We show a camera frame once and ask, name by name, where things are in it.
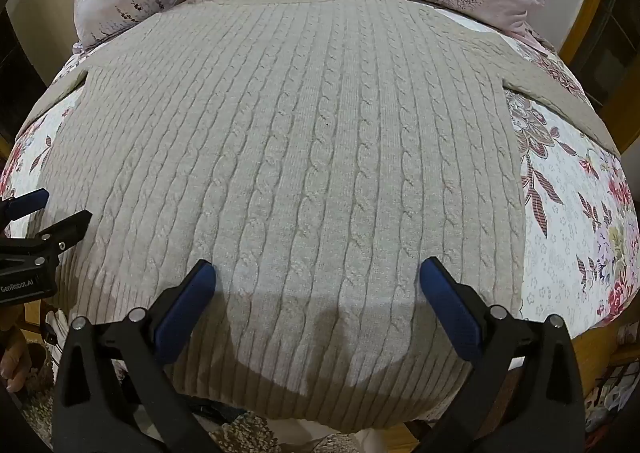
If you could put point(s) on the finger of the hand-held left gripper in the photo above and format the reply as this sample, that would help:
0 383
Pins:
25 203
65 230

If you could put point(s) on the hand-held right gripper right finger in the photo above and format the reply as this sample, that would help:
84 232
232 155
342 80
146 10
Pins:
450 304

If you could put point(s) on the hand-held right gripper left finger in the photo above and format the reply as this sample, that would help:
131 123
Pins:
186 307

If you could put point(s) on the person's left hand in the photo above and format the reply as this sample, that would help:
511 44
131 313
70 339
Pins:
14 358

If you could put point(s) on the white floral bed quilt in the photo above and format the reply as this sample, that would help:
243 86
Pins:
565 233

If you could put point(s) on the wooden bed frame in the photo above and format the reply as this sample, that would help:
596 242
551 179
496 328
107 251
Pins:
585 8

